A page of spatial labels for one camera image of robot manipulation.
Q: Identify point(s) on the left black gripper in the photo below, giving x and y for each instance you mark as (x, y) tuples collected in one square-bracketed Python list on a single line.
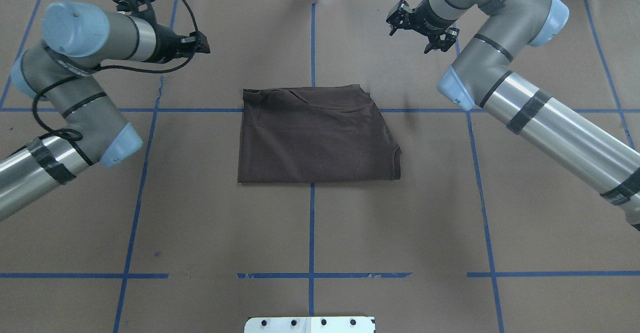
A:
[(169, 46)]

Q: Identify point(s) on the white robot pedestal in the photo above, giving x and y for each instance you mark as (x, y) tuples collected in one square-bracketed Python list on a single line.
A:
[(311, 324)]

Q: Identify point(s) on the brown t-shirt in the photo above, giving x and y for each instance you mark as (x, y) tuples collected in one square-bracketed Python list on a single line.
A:
[(315, 135)]

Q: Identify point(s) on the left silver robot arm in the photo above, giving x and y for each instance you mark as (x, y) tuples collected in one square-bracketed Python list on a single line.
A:
[(77, 38)]

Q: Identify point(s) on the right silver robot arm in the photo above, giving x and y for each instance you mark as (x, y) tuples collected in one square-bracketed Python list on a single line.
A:
[(483, 76)]

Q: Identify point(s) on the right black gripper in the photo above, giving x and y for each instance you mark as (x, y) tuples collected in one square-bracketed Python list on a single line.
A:
[(426, 16)]

